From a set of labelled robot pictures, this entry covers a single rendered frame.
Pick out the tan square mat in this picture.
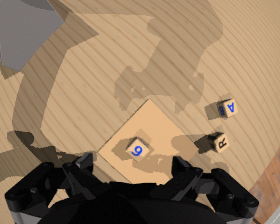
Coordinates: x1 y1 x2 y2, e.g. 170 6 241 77
98 99 199 185

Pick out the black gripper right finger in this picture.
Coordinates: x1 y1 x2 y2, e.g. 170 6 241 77
149 156 259 224

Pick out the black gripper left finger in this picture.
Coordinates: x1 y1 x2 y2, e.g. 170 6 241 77
4 152 118 224

